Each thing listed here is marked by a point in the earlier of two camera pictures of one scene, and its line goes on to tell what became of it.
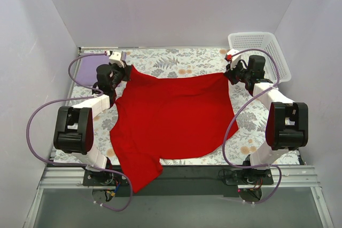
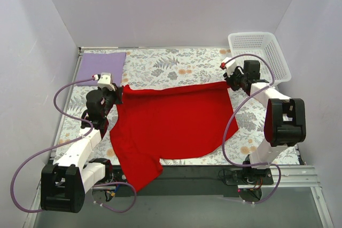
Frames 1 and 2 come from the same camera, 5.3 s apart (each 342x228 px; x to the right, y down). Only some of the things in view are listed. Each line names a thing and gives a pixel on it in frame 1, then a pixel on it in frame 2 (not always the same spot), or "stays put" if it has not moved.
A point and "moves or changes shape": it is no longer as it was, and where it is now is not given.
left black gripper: x=124 y=72 to x=117 y=94
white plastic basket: x=265 y=41 stays put
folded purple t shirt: x=87 y=72 stays put
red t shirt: x=153 y=119 moves or changes shape
